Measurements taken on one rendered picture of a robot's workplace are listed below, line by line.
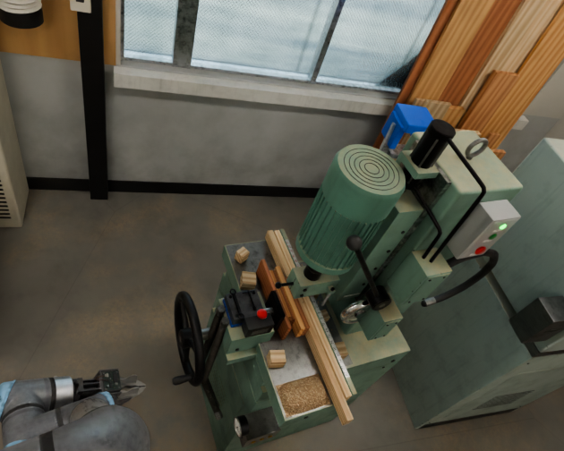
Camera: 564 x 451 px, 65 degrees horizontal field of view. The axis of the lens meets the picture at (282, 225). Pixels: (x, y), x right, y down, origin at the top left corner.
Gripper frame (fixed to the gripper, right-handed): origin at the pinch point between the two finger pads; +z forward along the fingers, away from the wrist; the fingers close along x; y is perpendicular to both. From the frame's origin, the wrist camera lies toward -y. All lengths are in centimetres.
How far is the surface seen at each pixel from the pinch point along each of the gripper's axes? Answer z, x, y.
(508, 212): 52, -6, 99
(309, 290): 35, 5, 46
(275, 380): 26.2, -13.5, 27.8
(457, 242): 50, -5, 85
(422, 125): 102, 66, 84
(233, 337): 14.8, -0.7, 30.0
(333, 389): 38, -21, 36
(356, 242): 13, -6, 81
